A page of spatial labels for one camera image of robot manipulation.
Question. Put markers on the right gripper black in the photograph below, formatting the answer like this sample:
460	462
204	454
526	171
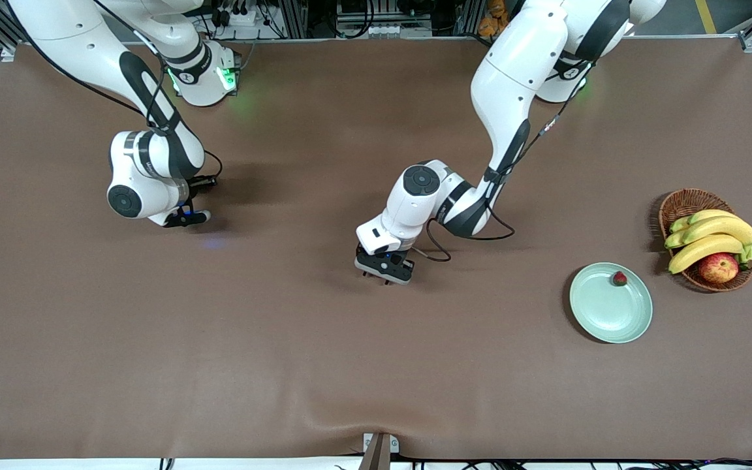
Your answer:
201	183

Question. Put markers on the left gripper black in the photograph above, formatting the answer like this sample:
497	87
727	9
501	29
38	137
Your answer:
386	282

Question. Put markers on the red strawberry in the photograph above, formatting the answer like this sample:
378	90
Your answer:
619	279

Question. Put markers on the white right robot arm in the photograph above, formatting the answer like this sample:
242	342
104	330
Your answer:
147	163

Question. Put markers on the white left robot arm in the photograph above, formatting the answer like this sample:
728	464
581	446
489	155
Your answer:
519	65

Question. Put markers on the pale green round plate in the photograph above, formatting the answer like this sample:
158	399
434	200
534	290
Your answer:
604	313

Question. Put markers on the brown table cover mat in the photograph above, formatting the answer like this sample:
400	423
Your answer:
284	359

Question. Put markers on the white power strip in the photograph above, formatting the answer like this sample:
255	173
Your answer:
249	16

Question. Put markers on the white connector block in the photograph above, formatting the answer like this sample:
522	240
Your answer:
386	31

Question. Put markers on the orange bread rolls pile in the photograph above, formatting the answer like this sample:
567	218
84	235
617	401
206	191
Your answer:
493	16

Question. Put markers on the brown wicker basket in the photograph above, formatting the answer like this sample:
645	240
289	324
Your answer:
683	202

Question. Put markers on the small yellow green banana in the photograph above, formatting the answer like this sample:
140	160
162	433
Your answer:
709	215

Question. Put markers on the red apple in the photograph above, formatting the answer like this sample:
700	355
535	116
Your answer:
719	267

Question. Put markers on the grey metal clamp bracket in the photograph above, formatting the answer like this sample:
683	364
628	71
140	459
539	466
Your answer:
379	450

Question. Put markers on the aluminium frame post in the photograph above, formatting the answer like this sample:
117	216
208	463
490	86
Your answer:
469	16
292	16

